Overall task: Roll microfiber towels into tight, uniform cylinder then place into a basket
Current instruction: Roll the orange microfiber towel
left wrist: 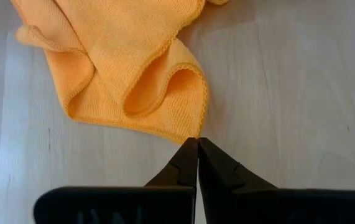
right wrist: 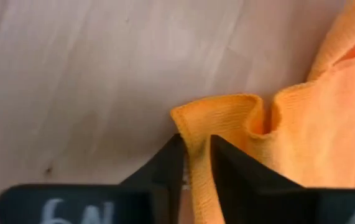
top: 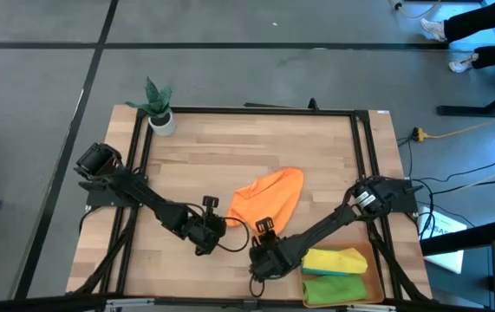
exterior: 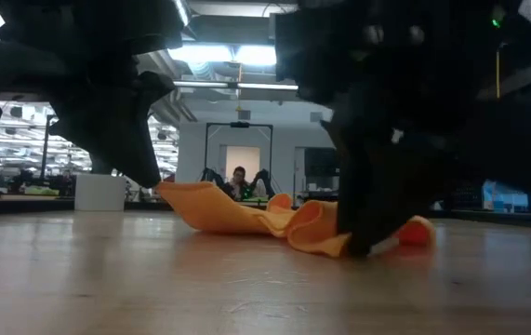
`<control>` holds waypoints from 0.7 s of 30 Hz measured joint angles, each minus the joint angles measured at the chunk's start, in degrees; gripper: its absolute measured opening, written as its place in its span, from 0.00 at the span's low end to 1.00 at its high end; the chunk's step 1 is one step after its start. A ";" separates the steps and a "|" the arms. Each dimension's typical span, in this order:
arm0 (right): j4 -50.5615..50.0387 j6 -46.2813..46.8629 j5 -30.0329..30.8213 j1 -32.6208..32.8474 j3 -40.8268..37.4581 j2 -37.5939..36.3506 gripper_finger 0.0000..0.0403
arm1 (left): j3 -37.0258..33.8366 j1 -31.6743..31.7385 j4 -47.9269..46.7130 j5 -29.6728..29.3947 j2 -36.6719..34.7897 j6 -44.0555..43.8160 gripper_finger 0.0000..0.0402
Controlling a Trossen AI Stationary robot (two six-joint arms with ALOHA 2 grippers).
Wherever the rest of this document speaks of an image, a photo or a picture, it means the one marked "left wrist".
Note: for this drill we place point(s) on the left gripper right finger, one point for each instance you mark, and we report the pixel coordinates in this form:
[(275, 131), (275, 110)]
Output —
[(273, 207)]

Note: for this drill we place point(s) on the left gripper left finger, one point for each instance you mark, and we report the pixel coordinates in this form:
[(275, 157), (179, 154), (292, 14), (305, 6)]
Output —
[(133, 205)]

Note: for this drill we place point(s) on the orange microfiber towel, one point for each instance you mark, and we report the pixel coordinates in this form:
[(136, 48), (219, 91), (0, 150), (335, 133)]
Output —
[(118, 62)]

